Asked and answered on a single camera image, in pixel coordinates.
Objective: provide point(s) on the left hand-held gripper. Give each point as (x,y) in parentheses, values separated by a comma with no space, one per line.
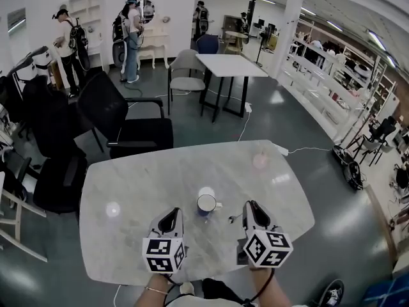
(163,254)

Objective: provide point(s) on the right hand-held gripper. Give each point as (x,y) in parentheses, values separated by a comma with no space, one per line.
(268,249)

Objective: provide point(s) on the blue and white mug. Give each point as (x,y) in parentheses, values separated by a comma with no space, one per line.
(204,208)

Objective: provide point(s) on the person's right forearm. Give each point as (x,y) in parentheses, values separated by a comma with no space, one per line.
(271,289)

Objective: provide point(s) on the person's left forearm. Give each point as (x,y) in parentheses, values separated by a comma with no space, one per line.
(153,281)

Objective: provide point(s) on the white power strip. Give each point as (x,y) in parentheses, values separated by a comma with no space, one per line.
(282,150)
(248,107)

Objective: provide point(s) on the person's own clothing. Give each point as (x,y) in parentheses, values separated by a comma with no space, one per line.
(220,291)

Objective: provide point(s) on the black mesh armchair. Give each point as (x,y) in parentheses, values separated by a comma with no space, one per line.
(140,130)

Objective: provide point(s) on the black and white sneaker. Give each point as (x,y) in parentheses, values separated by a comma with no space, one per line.
(332,294)

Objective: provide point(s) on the tall black office chair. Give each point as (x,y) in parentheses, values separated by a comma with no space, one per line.
(54,158)

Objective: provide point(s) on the grey chair with black legs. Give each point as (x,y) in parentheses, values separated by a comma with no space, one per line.
(378,139)

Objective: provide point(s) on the metal tripod stand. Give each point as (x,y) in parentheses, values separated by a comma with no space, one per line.
(361,117)

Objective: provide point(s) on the blue striped bag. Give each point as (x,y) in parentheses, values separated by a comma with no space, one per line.
(388,294)

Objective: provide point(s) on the white wooden side table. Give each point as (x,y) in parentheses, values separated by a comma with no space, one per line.
(17,222)

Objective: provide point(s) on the grey padded chair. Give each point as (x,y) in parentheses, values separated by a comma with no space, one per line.
(187,75)

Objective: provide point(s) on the long white shelving rack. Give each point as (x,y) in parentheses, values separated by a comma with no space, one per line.
(326,75)

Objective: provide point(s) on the white square table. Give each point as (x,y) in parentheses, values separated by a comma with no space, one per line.
(228,64)

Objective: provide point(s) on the dark blue chair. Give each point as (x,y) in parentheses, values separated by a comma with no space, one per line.
(208,43)

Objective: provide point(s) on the black standing fan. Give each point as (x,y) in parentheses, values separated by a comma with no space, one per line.
(266,35)

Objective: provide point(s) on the cream vanity table with mirror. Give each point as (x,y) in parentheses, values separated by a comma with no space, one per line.
(155,40)

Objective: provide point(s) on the brown wooden cabinet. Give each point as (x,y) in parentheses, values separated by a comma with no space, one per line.
(57,75)

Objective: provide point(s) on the round wooden table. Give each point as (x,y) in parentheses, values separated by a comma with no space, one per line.
(236,35)

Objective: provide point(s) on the black white gaming chair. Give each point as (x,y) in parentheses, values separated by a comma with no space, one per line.
(28,72)

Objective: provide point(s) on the long ceiling light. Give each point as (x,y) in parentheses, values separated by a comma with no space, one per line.
(334,26)
(376,39)

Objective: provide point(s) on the white shelf cabinet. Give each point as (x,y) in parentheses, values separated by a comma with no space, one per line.
(91,14)

